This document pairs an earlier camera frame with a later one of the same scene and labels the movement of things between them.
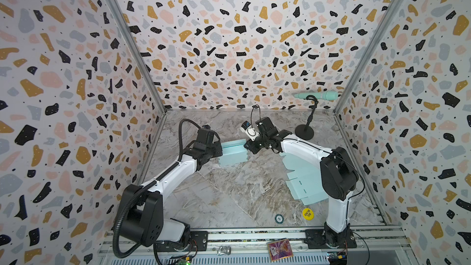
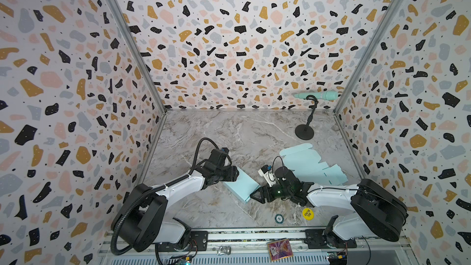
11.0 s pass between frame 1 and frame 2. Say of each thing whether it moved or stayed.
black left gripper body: moved
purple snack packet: stayed
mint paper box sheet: moved
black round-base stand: stayed
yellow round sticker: stayed
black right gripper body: moved
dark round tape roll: stayed
